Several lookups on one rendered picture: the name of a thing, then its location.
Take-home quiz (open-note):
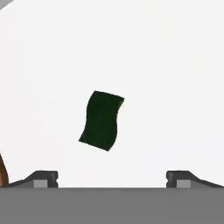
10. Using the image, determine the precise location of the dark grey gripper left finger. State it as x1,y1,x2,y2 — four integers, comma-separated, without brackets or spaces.
8,170,60,189

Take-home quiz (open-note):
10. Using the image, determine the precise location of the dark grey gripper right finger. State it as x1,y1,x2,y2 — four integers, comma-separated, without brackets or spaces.
165,170,224,189

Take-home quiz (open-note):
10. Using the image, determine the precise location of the brown wooden cutting board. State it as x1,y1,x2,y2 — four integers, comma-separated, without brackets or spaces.
0,153,10,188

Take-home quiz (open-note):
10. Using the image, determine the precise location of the dark green sponge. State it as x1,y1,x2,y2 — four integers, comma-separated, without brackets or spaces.
78,90,126,152

